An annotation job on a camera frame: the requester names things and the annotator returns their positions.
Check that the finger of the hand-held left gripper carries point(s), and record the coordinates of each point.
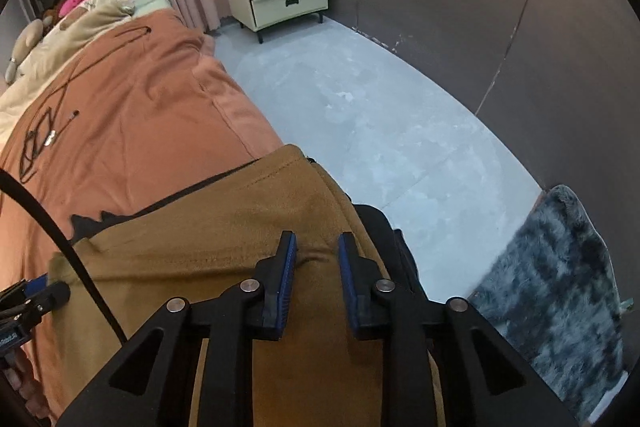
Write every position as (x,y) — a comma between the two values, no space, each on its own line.
(55,294)
(35,285)

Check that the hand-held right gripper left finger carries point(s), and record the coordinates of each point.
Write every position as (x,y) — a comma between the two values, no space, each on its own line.
(285,282)

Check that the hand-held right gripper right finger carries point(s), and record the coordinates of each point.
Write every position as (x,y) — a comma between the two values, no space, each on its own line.
(350,287)

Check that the olive printed T-shirt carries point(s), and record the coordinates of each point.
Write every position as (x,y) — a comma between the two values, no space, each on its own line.
(225,227)

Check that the person's left hand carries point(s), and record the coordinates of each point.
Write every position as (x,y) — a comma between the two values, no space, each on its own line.
(25,387)

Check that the white paper scrap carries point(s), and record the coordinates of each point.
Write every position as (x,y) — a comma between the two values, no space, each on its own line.
(50,138)

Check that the dark grey shaggy rug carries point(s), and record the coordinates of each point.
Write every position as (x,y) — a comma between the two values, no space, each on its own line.
(550,297)

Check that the brown blanket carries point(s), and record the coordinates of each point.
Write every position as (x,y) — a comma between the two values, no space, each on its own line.
(150,107)

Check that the pale green duvet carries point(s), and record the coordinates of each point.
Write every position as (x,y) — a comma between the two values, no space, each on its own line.
(50,72)

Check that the beige plush toy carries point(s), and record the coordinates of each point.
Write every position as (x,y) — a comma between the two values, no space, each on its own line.
(25,42)

